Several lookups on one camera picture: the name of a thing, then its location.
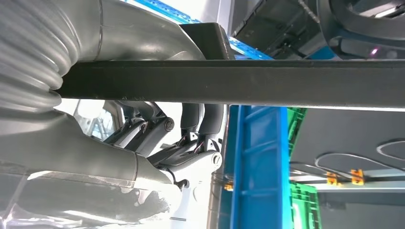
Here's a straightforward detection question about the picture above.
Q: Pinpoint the blue plastic crate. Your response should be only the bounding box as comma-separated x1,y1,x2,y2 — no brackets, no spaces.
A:
218,105,292,229

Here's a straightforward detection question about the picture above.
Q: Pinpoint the green plastic crate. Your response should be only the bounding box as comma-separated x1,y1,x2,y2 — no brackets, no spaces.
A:
289,182,323,229
286,107,308,157

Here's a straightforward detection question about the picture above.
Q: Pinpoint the orange clamp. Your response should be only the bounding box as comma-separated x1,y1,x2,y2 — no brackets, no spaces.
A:
350,168,365,186
326,171,340,187

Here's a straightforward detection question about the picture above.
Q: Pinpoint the grey grooved panel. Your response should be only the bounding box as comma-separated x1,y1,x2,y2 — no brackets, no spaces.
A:
289,109,405,182

